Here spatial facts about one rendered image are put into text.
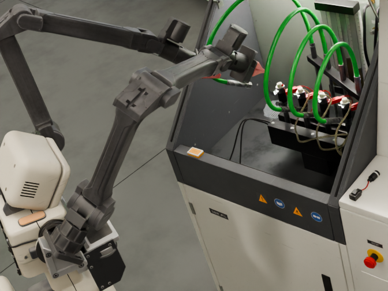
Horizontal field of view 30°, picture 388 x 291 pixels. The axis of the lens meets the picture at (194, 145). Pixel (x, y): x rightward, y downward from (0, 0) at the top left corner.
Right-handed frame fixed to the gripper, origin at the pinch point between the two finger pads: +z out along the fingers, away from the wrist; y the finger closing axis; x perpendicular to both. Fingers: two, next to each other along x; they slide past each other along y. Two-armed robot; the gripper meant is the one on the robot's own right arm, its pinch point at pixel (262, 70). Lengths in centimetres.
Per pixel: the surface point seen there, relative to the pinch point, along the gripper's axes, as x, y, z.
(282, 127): -0.7, -15.7, 18.0
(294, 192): -24.5, -28.9, 8.5
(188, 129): 26.8, -30.4, 4.0
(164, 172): 132, -84, 90
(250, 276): 5, -75, 42
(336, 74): -7.2, 7.0, 23.9
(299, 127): -5.3, -13.3, 20.3
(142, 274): 77, -117, 55
